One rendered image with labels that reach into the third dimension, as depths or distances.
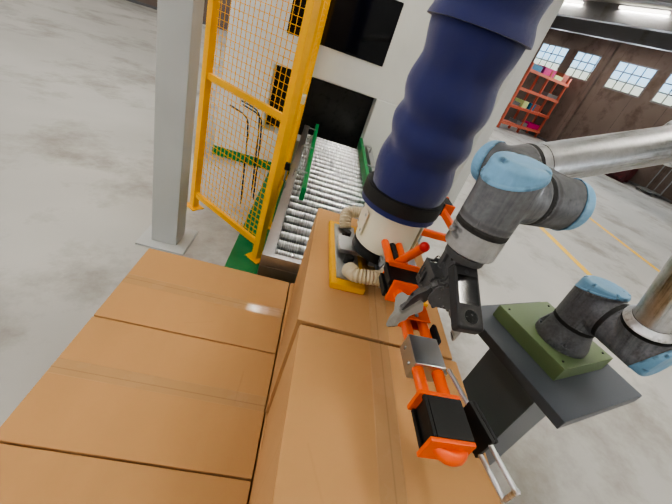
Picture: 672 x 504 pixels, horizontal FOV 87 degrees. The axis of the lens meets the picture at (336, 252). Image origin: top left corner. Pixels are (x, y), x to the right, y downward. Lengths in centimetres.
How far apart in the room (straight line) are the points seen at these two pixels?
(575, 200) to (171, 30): 187
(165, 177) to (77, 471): 164
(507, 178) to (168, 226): 219
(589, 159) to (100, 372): 131
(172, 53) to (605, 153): 184
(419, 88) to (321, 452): 75
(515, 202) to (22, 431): 115
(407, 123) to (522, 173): 39
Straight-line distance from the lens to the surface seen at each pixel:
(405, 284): 81
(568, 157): 85
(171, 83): 215
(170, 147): 226
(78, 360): 127
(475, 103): 88
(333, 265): 101
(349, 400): 75
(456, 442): 60
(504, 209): 58
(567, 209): 67
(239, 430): 112
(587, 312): 148
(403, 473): 72
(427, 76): 88
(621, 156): 96
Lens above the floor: 153
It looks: 32 degrees down
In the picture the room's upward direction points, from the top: 21 degrees clockwise
